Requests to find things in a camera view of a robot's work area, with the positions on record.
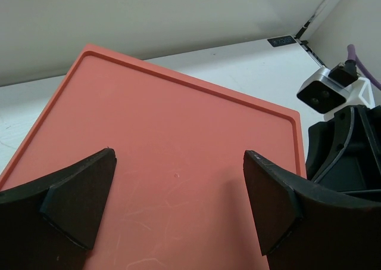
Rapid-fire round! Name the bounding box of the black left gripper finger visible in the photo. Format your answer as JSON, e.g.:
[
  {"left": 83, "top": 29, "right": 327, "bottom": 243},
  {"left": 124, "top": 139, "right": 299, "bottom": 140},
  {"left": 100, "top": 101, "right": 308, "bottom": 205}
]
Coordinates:
[{"left": 1, "top": 148, "right": 117, "bottom": 269}]

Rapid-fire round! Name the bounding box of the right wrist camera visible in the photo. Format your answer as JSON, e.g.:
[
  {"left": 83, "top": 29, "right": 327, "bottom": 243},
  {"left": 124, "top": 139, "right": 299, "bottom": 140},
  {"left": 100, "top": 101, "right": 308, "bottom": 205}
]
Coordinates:
[{"left": 296, "top": 67, "right": 376, "bottom": 121}]

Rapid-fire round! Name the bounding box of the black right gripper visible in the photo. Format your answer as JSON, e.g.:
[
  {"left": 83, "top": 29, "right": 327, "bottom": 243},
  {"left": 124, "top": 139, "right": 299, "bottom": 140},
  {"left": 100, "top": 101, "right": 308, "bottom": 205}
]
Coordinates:
[{"left": 243, "top": 105, "right": 380, "bottom": 269}]

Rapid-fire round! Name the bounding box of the black table label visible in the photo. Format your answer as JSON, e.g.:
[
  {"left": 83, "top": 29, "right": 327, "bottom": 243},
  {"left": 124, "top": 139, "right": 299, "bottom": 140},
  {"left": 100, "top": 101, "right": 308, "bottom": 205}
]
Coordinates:
[{"left": 267, "top": 35, "right": 296, "bottom": 48}]

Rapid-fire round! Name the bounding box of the red drawer box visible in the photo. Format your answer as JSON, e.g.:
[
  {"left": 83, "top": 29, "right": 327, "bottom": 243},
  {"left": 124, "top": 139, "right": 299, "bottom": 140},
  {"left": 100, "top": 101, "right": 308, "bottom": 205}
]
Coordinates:
[{"left": 1, "top": 45, "right": 305, "bottom": 269}]

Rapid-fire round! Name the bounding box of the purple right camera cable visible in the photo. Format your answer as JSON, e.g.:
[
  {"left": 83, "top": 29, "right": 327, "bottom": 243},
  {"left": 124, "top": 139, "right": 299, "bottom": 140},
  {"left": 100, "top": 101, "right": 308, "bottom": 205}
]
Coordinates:
[{"left": 346, "top": 44, "right": 381, "bottom": 91}]

